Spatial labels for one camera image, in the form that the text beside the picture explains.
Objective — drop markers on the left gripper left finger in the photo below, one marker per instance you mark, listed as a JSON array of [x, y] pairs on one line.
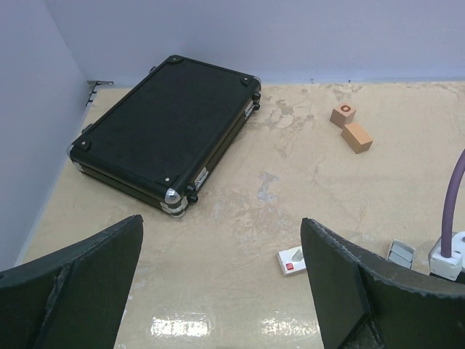
[[74, 297]]

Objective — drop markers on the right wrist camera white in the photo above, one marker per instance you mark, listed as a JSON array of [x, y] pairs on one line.
[[452, 268]]

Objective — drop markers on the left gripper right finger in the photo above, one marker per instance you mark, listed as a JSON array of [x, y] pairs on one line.
[[363, 300]]

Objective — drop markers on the plain wooden block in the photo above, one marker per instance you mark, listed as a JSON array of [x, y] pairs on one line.
[[356, 137]]

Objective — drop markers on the black hard case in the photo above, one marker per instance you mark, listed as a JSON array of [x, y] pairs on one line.
[[161, 141]]

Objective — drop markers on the wooden cube with circle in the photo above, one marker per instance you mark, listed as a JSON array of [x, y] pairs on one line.
[[342, 115]]

